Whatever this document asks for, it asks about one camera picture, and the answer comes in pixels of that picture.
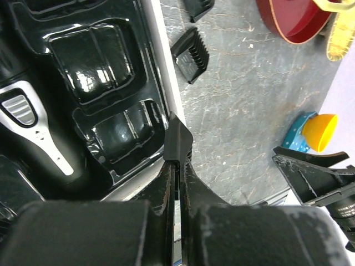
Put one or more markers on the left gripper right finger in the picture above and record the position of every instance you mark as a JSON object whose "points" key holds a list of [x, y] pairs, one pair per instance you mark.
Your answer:
{"points": [[217, 233]]}

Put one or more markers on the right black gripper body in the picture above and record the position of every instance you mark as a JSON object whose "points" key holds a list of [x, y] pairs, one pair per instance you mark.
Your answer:
{"points": [[344, 199]]}

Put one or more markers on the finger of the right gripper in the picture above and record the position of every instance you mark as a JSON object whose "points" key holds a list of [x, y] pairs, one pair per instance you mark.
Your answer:
{"points": [[311, 177]]}

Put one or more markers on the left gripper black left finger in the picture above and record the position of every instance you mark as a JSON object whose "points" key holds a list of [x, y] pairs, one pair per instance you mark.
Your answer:
{"points": [[135, 232]]}

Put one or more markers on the black comb guard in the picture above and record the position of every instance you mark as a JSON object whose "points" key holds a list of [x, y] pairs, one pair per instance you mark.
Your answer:
{"points": [[191, 55], [198, 8], [178, 140]]}

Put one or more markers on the black silver hair clipper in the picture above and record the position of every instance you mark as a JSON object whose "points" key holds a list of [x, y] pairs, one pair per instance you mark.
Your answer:
{"points": [[36, 130]]}

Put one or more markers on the white clipper kit box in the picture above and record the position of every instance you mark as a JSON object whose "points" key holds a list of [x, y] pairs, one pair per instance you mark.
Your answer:
{"points": [[107, 65]]}

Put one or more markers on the blue dotted plate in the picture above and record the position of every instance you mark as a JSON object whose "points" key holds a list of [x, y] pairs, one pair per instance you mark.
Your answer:
{"points": [[294, 140]]}

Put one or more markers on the orange bowl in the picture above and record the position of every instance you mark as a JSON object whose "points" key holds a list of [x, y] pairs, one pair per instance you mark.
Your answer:
{"points": [[318, 131]]}

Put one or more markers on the woven bamboo tray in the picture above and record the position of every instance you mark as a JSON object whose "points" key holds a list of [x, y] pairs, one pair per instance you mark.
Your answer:
{"points": [[340, 35]]}

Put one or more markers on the red round plate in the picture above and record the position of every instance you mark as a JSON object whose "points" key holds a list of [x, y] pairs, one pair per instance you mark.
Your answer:
{"points": [[296, 21]]}

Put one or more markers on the yellow-green mug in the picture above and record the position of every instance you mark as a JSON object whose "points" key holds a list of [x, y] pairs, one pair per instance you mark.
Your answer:
{"points": [[336, 7]]}

